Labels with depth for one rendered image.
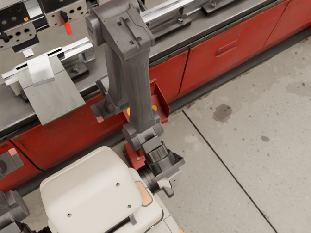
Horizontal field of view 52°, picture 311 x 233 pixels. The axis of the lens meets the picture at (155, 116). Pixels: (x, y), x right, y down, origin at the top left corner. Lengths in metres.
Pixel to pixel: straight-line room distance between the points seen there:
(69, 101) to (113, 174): 0.59
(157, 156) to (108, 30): 0.42
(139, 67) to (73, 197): 0.32
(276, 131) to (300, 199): 0.50
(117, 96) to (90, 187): 0.29
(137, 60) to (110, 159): 0.26
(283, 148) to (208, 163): 0.56
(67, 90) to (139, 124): 0.52
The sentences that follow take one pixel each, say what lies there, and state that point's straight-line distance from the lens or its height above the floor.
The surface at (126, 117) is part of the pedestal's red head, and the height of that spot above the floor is 0.78.
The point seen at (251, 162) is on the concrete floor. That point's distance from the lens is 2.34.
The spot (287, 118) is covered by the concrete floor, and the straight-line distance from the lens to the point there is 2.58.
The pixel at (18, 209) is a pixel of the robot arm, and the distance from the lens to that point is 0.90.
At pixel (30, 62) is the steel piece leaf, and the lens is 1.41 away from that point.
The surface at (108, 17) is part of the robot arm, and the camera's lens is 0.67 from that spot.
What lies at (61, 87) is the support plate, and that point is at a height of 1.00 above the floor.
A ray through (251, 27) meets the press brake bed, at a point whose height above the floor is 0.68.
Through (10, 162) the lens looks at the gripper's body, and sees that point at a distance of 1.16.
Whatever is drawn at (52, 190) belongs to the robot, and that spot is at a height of 1.36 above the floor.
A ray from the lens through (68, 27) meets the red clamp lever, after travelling 1.23.
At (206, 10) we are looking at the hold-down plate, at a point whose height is 0.90.
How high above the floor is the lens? 2.11
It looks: 65 degrees down
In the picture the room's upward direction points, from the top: 7 degrees clockwise
